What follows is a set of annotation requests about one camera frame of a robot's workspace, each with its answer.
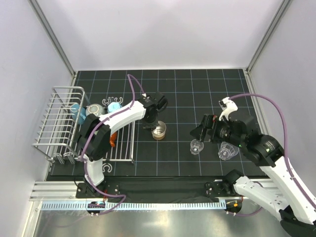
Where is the orange black ceramic cup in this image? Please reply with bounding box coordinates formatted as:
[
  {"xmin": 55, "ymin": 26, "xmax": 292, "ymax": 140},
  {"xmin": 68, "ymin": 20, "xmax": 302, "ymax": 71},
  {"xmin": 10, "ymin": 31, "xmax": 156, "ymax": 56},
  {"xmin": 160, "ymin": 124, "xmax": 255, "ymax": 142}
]
[{"xmin": 110, "ymin": 132, "xmax": 118, "ymax": 147}]

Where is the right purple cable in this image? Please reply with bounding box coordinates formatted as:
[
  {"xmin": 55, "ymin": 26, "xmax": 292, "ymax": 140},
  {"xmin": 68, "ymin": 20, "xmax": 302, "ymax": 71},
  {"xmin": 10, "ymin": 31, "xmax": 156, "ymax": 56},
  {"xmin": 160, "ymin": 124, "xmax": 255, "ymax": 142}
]
[{"xmin": 229, "ymin": 93, "xmax": 316, "ymax": 217}]

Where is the light blue tall mug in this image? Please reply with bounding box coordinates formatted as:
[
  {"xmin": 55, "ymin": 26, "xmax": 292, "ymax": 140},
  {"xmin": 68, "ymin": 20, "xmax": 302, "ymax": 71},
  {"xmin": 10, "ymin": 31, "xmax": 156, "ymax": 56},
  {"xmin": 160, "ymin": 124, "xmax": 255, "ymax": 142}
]
[{"xmin": 107, "ymin": 102, "xmax": 122, "ymax": 113}]

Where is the slotted cable duct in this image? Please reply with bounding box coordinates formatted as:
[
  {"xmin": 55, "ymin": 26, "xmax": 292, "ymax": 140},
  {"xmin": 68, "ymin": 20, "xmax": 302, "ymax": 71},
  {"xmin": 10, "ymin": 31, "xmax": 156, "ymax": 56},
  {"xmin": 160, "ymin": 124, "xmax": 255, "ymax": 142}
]
[{"xmin": 41, "ymin": 200, "xmax": 226, "ymax": 211}]

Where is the large clear plastic cup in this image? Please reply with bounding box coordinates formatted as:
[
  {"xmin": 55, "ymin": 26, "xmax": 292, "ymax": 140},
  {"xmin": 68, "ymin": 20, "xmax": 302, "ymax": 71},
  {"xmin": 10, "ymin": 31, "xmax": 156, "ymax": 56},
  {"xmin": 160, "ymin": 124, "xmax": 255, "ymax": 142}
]
[{"xmin": 218, "ymin": 142, "xmax": 239, "ymax": 160}]

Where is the purple cable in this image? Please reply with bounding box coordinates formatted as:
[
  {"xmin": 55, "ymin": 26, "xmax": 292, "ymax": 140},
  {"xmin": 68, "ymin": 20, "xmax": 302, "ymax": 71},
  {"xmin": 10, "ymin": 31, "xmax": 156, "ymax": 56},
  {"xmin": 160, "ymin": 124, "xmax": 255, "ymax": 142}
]
[
  {"xmin": 80, "ymin": 74, "xmax": 149, "ymax": 215},
  {"xmin": 229, "ymin": 93, "xmax": 316, "ymax": 217}
]

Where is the small clear glass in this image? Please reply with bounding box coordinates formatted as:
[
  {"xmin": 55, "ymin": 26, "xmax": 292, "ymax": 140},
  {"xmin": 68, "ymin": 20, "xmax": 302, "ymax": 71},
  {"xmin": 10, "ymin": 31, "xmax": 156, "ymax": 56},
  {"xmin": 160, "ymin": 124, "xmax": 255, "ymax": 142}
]
[{"xmin": 190, "ymin": 139, "xmax": 204, "ymax": 155}]

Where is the steel tumbler cup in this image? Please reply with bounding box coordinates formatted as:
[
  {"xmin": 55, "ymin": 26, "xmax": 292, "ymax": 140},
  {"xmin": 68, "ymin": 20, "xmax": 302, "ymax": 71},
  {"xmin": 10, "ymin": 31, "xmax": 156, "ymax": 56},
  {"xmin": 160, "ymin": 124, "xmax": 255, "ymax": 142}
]
[{"xmin": 151, "ymin": 120, "xmax": 167, "ymax": 141}]

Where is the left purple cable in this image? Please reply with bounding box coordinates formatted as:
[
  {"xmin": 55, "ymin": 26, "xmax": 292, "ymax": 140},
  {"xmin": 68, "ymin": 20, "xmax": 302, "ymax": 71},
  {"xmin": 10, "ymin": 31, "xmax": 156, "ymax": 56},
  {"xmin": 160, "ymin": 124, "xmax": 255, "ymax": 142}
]
[{"xmin": 80, "ymin": 74, "xmax": 149, "ymax": 215}]

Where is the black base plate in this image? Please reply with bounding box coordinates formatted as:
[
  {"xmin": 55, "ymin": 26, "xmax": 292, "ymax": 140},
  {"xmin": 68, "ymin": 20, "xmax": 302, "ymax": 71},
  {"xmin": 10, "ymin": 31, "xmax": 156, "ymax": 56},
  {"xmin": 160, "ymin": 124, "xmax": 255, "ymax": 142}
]
[{"xmin": 76, "ymin": 175, "xmax": 244, "ymax": 203}]

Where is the blue ceramic mug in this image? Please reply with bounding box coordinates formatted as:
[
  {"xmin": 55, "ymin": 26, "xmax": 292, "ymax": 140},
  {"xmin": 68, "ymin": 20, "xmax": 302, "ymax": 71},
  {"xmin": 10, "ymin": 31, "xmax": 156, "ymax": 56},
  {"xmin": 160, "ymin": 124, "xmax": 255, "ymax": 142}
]
[{"xmin": 70, "ymin": 103, "xmax": 86, "ymax": 125}]

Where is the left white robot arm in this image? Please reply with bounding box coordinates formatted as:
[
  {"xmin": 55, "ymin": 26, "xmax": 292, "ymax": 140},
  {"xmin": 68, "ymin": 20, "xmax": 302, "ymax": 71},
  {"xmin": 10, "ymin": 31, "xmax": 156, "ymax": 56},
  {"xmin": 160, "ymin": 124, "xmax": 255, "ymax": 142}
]
[{"xmin": 76, "ymin": 92, "xmax": 168, "ymax": 198}]

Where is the metal wire dish rack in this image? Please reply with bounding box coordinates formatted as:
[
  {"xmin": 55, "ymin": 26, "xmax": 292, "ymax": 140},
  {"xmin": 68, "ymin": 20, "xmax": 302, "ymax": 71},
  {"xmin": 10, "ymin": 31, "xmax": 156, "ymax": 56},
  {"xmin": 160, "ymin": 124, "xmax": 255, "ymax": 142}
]
[{"xmin": 32, "ymin": 86, "xmax": 135, "ymax": 164}]

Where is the black grid mat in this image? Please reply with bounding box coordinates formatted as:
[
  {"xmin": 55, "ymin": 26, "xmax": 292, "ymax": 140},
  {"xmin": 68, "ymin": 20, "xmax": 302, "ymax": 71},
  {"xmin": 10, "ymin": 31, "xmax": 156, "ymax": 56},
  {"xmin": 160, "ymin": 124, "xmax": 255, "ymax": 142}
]
[{"xmin": 46, "ymin": 69, "xmax": 272, "ymax": 177}]

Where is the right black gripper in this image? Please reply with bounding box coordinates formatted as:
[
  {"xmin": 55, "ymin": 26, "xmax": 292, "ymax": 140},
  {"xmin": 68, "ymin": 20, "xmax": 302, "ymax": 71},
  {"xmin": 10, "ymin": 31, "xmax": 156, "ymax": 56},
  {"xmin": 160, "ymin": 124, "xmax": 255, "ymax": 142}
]
[{"xmin": 189, "ymin": 113, "xmax": 243, "ymax": 147}]

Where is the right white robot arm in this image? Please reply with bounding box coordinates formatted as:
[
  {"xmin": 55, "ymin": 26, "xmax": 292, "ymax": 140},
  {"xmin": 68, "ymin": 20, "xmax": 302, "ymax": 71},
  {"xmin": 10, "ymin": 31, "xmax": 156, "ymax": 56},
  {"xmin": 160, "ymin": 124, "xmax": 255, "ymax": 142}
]
[{"xmin": 190, "ymin": 114, "xmax": 316, "ymax": 237}]

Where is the grey ceramic mug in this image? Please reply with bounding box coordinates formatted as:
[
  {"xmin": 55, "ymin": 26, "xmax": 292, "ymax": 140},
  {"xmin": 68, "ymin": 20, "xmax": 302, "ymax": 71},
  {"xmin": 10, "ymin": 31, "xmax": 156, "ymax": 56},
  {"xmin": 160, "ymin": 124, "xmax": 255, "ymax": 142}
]
[{"xmin": 85, "ymin": 104, "xmax": 105, "ymax": 117}]

